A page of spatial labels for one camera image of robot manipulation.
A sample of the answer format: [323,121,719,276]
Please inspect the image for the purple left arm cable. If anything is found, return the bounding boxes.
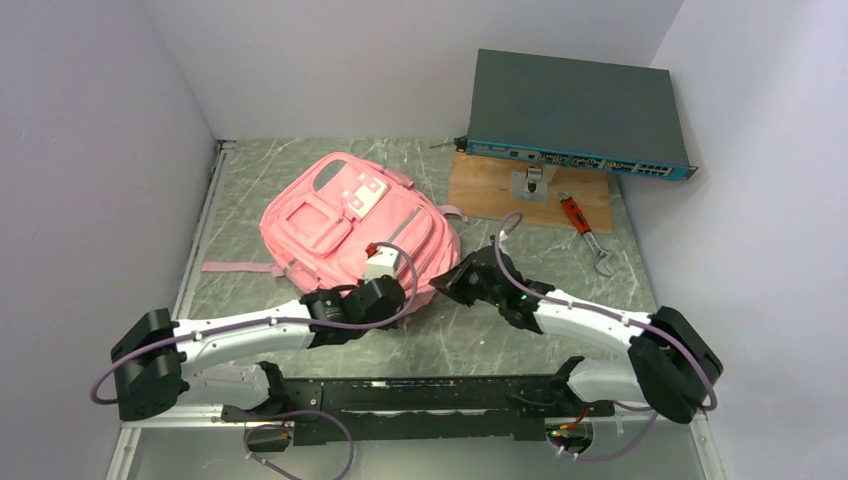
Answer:
[89,241,420,407]

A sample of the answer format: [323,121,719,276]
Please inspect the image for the pink student backpack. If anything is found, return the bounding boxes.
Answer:
[203,152,468,311]

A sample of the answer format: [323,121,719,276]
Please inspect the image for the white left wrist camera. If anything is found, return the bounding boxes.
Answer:
[362,243,401,281]

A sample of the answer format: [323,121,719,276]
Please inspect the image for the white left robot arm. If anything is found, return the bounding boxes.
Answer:
[107,276,409,421]

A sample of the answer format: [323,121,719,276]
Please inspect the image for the blue network switch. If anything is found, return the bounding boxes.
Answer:
[455,49,698,181]

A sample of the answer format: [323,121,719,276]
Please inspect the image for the wooden board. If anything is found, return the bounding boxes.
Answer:
[448,152,613,234]

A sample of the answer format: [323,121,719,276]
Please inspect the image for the grey metal bracket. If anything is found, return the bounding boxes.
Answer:
[510,165,557,203]

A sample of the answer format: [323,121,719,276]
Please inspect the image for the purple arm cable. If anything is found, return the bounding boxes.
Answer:
[89,241,420,407]
[493,211,720,464]

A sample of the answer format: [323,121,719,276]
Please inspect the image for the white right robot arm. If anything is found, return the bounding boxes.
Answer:
[429,246,724,424]

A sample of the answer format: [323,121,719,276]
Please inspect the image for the orange adjustable wrench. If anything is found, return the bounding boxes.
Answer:
[558,192,615,278]

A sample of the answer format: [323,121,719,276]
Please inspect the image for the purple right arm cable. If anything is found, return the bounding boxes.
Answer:
[493,211,720,464]

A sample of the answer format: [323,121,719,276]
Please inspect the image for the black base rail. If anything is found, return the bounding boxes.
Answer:
[221,375,615,446]

